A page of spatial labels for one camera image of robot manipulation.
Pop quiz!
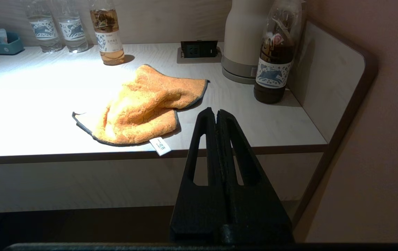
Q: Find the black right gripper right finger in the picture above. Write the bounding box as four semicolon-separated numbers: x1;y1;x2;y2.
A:
217;109;294;243

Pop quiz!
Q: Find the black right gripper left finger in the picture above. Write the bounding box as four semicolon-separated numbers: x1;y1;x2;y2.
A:
170;107;226;243

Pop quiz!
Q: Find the orange fluffy cleaning cloth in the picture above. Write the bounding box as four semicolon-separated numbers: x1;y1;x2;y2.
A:
72;64;209;156

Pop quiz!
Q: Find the dark drink bottle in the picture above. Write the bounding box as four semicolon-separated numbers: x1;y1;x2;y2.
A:
254;0;302;104

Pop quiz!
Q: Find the black recessed power socket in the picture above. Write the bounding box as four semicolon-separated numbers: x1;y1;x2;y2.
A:
177;40;222;64

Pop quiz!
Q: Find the cream electric kettle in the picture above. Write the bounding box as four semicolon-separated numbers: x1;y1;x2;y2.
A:
224;0;273;68

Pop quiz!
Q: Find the amber tea bottle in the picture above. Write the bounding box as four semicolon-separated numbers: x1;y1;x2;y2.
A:
89;0;125;66

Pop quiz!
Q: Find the clear water bottle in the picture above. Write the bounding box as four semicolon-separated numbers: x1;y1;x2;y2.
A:
23;0;62;53
54;0;89;53

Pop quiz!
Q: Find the small blue tray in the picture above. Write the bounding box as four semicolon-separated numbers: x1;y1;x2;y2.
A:
0;32;24;55

